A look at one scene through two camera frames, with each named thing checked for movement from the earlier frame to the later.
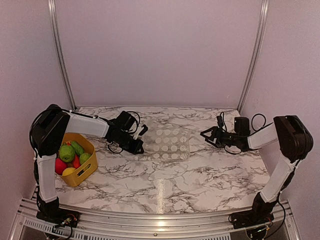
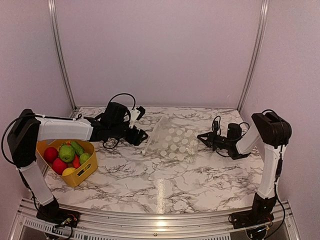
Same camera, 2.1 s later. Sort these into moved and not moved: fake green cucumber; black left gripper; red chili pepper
Moved: black left gripper
Not moved: fake green cucumber; red chili pepper
